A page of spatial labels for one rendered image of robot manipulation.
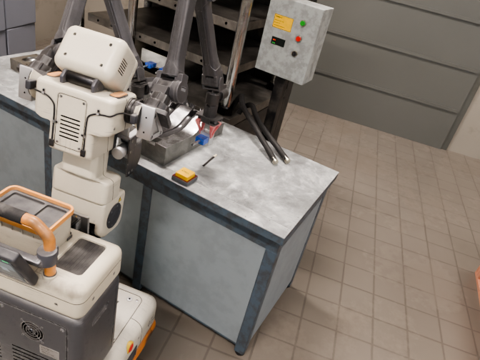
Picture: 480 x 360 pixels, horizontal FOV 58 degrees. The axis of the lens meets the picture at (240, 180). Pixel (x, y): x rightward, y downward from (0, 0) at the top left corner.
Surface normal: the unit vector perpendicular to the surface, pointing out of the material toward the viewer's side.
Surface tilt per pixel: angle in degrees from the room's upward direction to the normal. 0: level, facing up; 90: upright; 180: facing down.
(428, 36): 90
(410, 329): 0
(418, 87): 90
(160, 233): 90
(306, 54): 90
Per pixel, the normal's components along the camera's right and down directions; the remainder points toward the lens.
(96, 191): -0.25, 0.33
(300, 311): 0.21, -0.83
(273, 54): -0.48, 0.37
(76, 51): -0.07, -0.22
